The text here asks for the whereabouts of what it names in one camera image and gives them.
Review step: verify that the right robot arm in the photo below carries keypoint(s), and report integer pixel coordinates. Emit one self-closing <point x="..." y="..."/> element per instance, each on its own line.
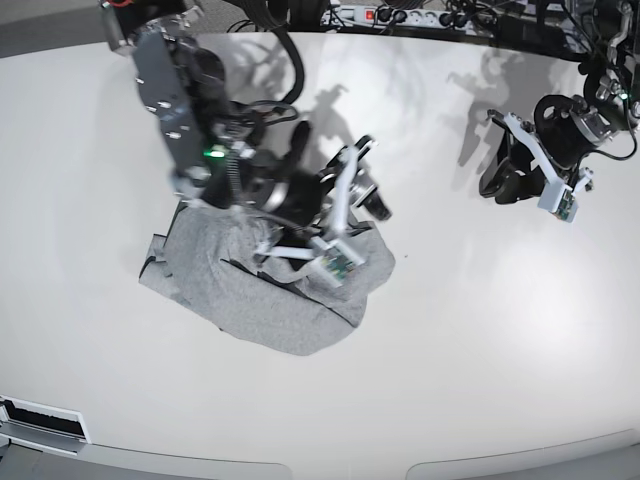
<point x="229" y="153"/>

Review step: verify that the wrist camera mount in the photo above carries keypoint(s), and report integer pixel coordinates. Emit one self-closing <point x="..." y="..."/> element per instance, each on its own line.
<point x="330" y="253"/>
<point x="561" y="186"/>

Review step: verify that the white power strip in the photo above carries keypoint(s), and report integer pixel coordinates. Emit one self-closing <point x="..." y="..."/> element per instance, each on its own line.
<point x="382" y="16"/>

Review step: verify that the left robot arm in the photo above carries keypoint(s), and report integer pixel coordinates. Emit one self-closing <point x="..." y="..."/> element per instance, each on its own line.
<point x="602" y="37"/>

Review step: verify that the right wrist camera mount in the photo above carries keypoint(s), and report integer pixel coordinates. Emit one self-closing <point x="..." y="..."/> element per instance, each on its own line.
<point x="330" y="253"/>

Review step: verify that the grey t-shirt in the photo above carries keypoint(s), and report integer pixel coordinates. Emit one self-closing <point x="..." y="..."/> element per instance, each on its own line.
<point x="206" y="264"/>

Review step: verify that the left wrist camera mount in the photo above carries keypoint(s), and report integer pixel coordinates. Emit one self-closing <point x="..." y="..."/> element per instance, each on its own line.
<point x="561" y="186"/>

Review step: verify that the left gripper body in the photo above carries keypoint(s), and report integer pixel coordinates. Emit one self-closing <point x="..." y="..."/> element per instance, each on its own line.
<point x="568" y="128"/>

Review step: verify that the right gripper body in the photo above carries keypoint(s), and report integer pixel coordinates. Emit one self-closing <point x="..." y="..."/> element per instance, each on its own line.
<point x="284" y="193"/>

